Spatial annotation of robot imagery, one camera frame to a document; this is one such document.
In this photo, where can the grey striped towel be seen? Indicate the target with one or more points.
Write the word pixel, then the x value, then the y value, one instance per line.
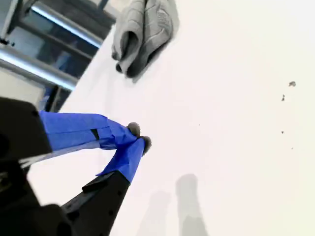
pixel 147 37

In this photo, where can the grey metal frame bar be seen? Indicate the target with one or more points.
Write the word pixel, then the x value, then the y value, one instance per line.
pixel 69 27
pixel 37 68

